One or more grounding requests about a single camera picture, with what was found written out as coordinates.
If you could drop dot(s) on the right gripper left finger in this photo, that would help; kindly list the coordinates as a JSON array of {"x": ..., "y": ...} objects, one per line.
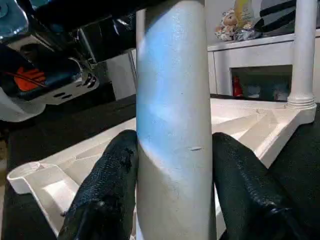
[{"x": 105, "y": 195}]

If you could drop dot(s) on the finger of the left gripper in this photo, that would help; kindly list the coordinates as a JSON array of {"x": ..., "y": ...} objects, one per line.
[{"x": 87, "y": 12}]

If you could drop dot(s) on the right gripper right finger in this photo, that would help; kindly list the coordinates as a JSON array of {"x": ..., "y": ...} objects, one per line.
[{"x": 245, "y": 190}]

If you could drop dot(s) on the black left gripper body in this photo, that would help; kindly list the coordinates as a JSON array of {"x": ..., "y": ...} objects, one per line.
[{"x": 50, "y": 62}]

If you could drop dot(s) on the white plastic table top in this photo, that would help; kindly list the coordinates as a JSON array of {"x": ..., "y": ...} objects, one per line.
[{"x": 237, "y": 120}]

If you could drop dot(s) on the black mat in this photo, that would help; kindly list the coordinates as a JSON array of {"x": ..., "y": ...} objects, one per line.
[{"x": 62, "y": 125}]

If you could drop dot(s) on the red bottle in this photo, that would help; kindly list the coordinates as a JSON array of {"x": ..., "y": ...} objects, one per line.
[{"x": 237, "y": 86}]

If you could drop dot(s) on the white cabinet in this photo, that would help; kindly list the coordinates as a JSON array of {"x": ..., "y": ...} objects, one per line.
[{"x": 250, "y": 52}]

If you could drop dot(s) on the plush teddy toy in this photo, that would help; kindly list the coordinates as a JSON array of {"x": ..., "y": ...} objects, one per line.
[{"x": 226, "y": 25}]

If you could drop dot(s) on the yellow packet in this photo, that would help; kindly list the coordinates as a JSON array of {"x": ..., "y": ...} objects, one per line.
[{"x": 243, "y": 12}]

